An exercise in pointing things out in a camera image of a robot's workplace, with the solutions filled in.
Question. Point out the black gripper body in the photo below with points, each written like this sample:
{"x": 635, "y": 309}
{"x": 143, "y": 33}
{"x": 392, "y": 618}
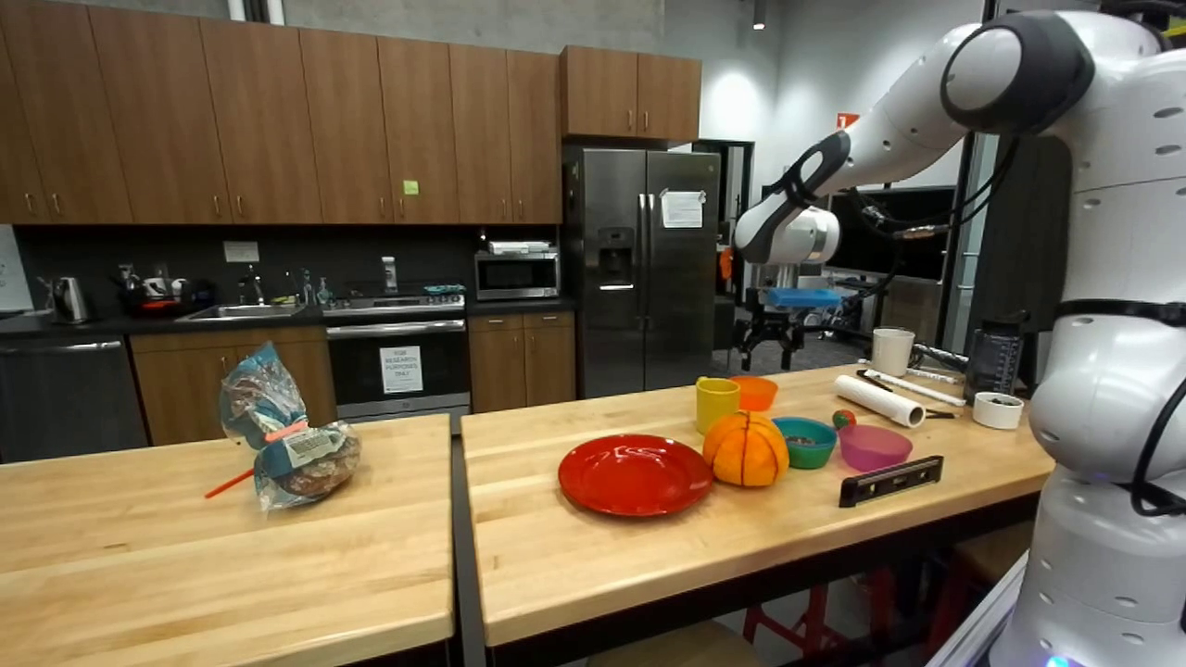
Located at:
{"x": 803, "y": 324}

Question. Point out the yellow mug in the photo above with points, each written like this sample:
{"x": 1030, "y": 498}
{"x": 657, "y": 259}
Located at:
{"x": 714, "y": 403}

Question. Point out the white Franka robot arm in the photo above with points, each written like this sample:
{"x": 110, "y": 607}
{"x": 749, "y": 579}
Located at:
{"x": 1113, "y": 372}

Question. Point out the orange plastic cup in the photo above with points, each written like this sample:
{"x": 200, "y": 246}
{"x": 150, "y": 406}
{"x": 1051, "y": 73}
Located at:
{"x": 757, "y": 395}

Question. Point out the white paper cup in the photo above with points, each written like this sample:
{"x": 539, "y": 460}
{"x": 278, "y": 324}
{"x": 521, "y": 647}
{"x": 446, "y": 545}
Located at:
{"x": 890, "y": 348}

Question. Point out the white paper roll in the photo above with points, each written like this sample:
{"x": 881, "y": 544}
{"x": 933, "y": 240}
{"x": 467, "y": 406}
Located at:
{"x": 881, "y": 403}

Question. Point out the teal bowl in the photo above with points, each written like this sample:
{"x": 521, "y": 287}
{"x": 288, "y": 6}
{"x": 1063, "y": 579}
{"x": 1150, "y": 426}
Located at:
{"x": 806, "y": 447}

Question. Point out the white cylinder roll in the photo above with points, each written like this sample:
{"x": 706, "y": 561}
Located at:
{"x": 914, "y": 385}

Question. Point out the orange toy pumpkin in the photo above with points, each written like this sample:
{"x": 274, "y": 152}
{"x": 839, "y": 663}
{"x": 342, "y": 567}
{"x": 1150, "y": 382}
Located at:
{"x": 745, "y": 450}

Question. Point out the pink bowl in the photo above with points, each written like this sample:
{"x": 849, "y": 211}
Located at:
{"x": 872, "y": 447}

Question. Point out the white paper sheet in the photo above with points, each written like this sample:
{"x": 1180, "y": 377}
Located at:
{"x": 678, "y": 210}

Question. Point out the stainless steel refrigerator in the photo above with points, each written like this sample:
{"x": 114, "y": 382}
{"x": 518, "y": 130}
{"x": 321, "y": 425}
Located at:
{"x": 643, "y": 271}

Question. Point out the black level bar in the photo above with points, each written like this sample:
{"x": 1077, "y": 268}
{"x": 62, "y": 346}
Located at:
{"x": 890, "y": 479}

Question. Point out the black mesh container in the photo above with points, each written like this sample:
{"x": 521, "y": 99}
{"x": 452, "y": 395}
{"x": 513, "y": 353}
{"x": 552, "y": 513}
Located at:
{"x": 995, "y": 356}

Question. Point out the white tape roll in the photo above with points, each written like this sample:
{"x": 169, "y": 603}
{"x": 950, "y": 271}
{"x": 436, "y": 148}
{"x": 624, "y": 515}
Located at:
{"x": 997, "y": 409}

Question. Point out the red plate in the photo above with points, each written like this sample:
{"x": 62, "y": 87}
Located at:
{"x": 630, "y": 474}

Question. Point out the narrow brown lower cabinet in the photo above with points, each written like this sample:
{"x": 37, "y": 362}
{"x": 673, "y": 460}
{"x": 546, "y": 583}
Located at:
{"x": 521, "y": 356}

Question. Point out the small brown upper cabinet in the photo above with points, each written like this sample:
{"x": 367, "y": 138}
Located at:
{"x": 630, "y": 95}

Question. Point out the silver microwave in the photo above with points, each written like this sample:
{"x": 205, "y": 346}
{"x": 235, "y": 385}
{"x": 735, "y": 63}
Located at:
{"x": 518, "y": 271}

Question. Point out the red metal stool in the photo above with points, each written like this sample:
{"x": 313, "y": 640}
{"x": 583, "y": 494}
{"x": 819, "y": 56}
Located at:
{"x": 818, "y": 618}

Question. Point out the stainless steel oven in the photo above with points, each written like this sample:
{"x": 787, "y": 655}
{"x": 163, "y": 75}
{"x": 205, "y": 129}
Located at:
{"x": 395, "y": 363}

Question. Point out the green sticky note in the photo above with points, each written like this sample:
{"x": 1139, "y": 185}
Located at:
{"x": 409, "y": 185}

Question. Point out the clear plastic food bag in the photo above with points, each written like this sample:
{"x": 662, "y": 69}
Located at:
{"x": 282, "y": 431}

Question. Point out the chrome sink faucet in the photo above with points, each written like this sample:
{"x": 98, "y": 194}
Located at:
{"x": 256, "y": 287}

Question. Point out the long brown upper cabinets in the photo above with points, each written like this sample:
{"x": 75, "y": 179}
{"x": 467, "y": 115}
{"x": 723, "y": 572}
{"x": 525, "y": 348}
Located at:
{"x": 272, "y": 125}

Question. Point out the orange straw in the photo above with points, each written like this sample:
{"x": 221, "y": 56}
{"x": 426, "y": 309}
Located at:
{"x": 230, "y": 483}

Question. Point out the wide brown lower cabinet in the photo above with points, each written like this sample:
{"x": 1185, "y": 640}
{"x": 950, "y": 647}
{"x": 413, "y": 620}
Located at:
{"x": 185, "y": 377}

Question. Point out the black coffee machine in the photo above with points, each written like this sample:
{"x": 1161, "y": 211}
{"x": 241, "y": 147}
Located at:
{"x": 150, "y": 290}

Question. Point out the silver kettle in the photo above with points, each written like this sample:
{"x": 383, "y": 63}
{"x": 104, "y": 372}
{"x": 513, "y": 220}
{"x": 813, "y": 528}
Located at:
{"x": 69, "y": 298}

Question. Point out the stainless steel dishwasher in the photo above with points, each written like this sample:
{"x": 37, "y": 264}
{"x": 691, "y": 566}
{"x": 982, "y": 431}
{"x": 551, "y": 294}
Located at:
{"x": 69, "y": 397}

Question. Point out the white wall outlet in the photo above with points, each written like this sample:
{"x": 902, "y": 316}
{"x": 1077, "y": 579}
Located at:
{"x": 241, "y": 253}

